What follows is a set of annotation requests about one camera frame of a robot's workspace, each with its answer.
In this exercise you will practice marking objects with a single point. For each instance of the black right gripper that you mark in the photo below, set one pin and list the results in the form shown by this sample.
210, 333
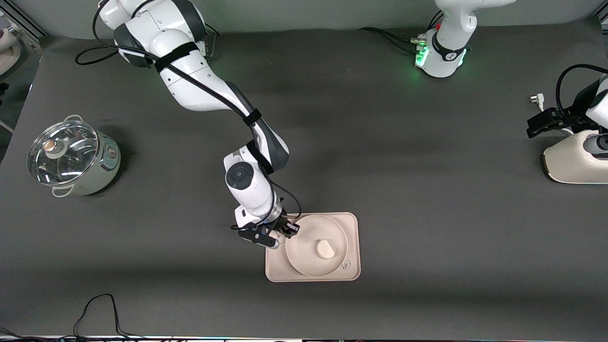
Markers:
280, 223

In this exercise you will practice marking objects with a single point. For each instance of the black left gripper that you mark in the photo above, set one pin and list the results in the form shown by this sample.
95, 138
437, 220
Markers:
565, 118

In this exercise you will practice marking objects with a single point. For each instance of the cream round plate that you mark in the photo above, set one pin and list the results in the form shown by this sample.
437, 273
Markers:
308, 261

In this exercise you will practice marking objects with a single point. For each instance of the white steamed bun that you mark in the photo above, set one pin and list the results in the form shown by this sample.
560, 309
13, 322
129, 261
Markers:
325, 249

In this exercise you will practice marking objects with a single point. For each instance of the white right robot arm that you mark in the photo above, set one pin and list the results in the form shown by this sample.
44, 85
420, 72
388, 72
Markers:
190, 80

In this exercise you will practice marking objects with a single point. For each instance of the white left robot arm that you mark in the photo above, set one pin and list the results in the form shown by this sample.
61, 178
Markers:
446, 61

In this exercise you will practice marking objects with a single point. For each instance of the cream rectangular tray bunny print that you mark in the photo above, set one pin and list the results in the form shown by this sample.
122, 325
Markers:
351, 228

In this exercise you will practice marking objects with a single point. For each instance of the pale green electric cooking pot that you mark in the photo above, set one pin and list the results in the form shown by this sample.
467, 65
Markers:
107, 166

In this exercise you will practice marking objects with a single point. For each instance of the glass pot lid with knob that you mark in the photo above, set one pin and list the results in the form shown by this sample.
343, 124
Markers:
71, 161

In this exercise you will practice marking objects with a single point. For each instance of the white rounded object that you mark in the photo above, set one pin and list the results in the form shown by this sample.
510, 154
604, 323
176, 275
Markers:
8, 52

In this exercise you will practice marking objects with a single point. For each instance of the aluminium frame rail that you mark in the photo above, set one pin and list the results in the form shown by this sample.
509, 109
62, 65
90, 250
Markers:
603, 21
23, 16

